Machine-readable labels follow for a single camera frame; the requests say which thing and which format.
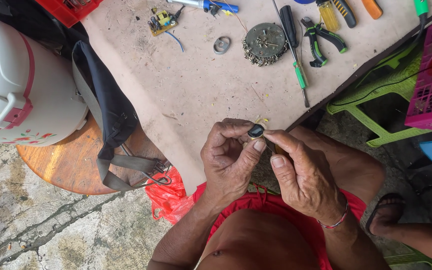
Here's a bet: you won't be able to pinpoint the black cable green plug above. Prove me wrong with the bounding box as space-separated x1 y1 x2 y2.
330 0 430 108

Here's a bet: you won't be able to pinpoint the oval metal ring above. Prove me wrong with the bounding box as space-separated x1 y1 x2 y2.
212 35 232 56

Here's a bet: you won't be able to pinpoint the black yellow tool handle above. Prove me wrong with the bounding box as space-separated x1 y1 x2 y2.
331 0 358 29

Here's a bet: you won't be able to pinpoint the round wooden stool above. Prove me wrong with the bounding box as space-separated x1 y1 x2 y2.
16 112 172 196

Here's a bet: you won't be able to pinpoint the red plastic crate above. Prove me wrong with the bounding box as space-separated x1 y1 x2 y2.
35 0 104 29

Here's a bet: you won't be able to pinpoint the small black oval component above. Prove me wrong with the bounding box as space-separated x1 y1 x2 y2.
247 123 266 139

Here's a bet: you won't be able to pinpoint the red shorts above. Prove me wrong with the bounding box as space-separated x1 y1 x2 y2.
193 181 367 270

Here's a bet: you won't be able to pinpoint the person's left hand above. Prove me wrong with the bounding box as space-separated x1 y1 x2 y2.
200 118 267 211

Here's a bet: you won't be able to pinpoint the small yellow circuit board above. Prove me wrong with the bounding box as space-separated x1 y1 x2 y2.
147 9 179 37

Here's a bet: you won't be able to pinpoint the green black pliers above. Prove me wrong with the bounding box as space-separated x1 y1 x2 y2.
300 16 348 68

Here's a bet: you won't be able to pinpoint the blue silver desoldering pump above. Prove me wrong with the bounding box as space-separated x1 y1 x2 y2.
166 0 239 16

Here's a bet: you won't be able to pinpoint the green handled screwdriver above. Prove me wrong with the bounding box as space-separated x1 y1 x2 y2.
271 0 311 109

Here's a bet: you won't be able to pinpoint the black handled screwdriver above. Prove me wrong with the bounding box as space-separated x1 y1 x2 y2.
278 5 300 50

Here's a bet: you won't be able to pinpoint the red white wrist bracelet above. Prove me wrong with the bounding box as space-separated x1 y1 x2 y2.
317 198 350 230

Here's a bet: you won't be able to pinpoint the thin orange wire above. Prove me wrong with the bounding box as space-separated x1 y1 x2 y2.
221 0 249 34

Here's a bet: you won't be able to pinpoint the red plastic bag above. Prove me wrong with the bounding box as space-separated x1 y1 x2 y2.
144 166 196 225

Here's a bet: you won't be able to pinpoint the black sandal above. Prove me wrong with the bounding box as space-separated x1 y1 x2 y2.
365 193 407 236

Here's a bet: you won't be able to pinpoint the person's right hand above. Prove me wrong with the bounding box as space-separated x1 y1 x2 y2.
263 129 349 226

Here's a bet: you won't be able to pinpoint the blue wire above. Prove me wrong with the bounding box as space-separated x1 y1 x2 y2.
163 30 185 53

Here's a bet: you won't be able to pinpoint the black cloth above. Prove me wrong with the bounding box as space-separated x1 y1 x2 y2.
0 0 89 61

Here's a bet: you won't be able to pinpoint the white pink floral thermos jug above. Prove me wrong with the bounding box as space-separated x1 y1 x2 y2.
0 14 89 147

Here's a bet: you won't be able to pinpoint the clear yellow handled screwdriver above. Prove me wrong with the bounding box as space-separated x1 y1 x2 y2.
315 0 341 33

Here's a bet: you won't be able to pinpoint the orange tool handle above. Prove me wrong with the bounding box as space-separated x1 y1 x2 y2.
361 0 384 20

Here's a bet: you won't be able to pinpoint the pink plastic basket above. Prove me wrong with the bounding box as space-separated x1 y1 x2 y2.
404 10 432 137

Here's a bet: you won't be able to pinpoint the dark blue bag grey strap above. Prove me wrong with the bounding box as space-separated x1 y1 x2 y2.
71 40 173 192

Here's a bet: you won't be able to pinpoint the green plastic stool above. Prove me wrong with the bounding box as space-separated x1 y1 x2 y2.
384 245 432 270
326 40 432 148

